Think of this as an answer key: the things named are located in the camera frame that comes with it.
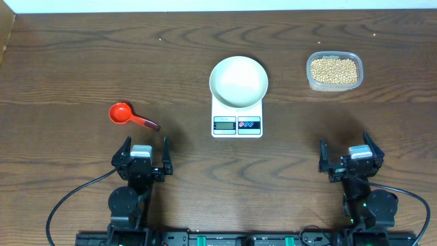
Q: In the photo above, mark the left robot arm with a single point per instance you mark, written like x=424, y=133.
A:
x=129, y=204

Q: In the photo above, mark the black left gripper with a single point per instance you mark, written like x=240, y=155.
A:
x=158, y=176

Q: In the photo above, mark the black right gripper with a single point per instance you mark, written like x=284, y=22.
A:
x=378, y=155

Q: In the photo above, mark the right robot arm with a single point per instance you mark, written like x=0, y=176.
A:
x=372, y=212

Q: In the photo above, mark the red plastic measuring scoop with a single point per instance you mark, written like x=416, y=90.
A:
x=122, y=113

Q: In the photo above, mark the white digital kitchen scale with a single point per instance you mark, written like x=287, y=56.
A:
x=229, y=122

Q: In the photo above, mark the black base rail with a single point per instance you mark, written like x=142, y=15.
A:
x=198, y=239

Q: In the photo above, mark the clear plastic container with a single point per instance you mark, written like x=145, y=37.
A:
x=323, y=87

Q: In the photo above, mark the cream ceramic bowl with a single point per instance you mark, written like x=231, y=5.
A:
x=238, y=82

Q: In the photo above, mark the pile of soybeans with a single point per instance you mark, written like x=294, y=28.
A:
x=334, y=71

